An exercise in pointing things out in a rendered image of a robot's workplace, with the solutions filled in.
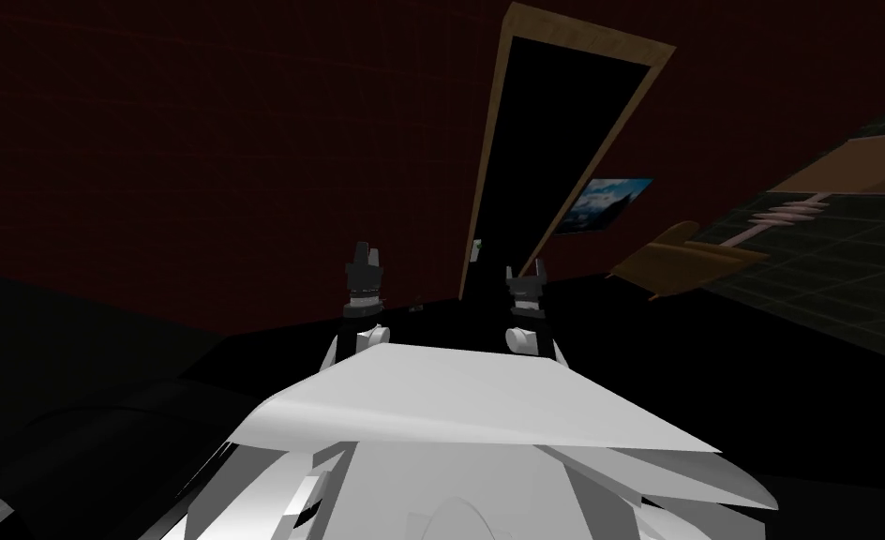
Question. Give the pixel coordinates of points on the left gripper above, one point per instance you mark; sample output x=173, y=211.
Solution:
x=364, y=283

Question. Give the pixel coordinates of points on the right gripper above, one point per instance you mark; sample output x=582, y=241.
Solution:
x=526, y=291

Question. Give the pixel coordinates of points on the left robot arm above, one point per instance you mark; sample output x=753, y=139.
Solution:
x=371, y=335

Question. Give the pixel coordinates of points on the black door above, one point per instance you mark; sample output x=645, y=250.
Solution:
x=547, y=150

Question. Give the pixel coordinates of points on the brown wooden chair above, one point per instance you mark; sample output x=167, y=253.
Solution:
x=675, y=262

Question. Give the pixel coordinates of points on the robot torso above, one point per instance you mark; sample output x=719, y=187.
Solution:
x=457, y=420

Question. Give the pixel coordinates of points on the brown wooden table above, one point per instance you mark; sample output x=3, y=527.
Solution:
x=862, y=169

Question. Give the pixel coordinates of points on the blue wall picture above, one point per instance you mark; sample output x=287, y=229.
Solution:
x=604, y=202

